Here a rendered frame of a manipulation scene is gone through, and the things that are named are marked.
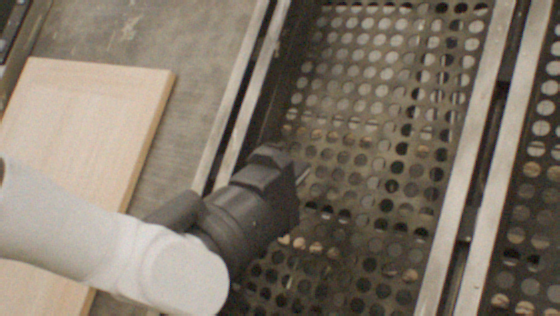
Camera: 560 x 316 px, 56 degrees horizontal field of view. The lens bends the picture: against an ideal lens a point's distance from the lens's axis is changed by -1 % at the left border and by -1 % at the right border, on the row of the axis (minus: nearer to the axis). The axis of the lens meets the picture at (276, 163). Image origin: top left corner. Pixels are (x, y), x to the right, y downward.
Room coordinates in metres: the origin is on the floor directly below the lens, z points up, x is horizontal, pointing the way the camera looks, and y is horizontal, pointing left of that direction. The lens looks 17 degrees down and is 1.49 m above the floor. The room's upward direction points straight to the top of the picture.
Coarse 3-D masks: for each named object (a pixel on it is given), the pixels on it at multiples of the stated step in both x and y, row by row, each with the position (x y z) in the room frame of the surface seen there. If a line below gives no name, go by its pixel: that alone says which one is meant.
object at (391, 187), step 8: (424, 56) 1.26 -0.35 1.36; (416, 96) 1.23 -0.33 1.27; (408, 112) 1.22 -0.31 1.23; (408, 128) 1.21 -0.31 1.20; (408, 136) 1.20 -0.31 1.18; (400, 144) 1.20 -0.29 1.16; (400, 152) 1.19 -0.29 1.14; (392, 168) 1.18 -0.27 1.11; (400, 168) 1.18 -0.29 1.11; (392, 184) 1.17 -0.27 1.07; (392, 192) 1.16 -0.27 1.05; (384, 200) 1.16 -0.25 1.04; (384, 208) 1.15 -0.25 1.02; (392, 208) 1.15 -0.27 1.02; (376, 224) 1.14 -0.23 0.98; (384, 224) 1.14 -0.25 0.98; (368, 264) 1.11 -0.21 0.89; (376, 264) 1.11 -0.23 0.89; (248, 288) 0.98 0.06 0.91; (264, 296) 1.02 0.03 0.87; (280, 304) 1.06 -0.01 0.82; (296, 312) 1.12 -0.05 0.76
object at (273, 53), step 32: (288, 0) 0.81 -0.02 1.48; (256, 32) 0.80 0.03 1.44; (288, 32) 0.80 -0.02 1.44; (256, 64) 0.77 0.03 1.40; (288, 64) 0.80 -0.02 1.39; (224, 96) 0.77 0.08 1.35; (256, 96) 0.74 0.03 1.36; (224, 128) 0.74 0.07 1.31; (256, 128) 0.73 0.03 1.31; (224, 160) 0.70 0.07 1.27
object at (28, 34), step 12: (36, 0) 1.25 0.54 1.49; (48, 0) 1.27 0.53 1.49; (36, 12) 1.24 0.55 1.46; (24, 24) 1.22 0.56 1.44; (36, 24) 1.24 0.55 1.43; (24, 36) 1.21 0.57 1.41; (36, 36) 1.24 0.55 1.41; (24, 48) 1.21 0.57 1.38; (12, 60) 1.18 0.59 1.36; (24, 60) 1.21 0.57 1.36; (0, 72) 1.17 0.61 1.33; (12, 72) 1.18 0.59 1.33; (0, 84) 1.16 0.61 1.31; (12, 84) 1.18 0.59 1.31; (0, 96) 1.15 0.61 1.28; (0, 108) 1.15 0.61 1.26; (0, 120) 1.14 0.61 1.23
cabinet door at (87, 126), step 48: (48, 96) 1.08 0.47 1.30; (96, 96) 1.00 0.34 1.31; (144, 96) 0.93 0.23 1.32; (0, 144) 1.07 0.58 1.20; (48, 144) 1.00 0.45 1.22; (96, 144) 0.93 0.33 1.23; (144, 144) 0.87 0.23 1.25; (96, 192) 0.87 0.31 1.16; (0, 288) 0.86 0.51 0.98; (48, 288) 0.80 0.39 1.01
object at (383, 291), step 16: (240, 272) 0.71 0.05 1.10; (256, 272) 0.70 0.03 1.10; (272, 272) 0.69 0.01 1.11; (368, 272) 0.63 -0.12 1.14; (304, 288) 0.65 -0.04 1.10; (320, 288) 0.64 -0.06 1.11; (368, 288) 0.61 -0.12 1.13; (384, 288) 0.60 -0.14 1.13; (352, 304) 0.61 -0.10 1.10; (400, 304) 0.58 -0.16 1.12
